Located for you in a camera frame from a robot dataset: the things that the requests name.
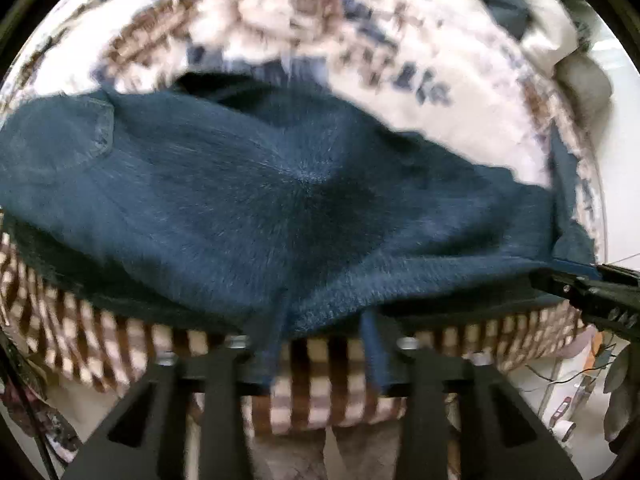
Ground dark blue denim pants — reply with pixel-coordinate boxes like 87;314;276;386
0;70;599;340

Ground green plant leaves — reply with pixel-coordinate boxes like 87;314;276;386
603;344;639;442

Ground brown checkered bed sheet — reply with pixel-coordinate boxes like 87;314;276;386
1;233;586;434

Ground grey pillow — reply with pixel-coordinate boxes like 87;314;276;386
554;51;613;132

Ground white pillow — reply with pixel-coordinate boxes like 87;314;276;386
520;0;579;78

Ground floral fleece blanket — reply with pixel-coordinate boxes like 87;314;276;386
1;0;605;262

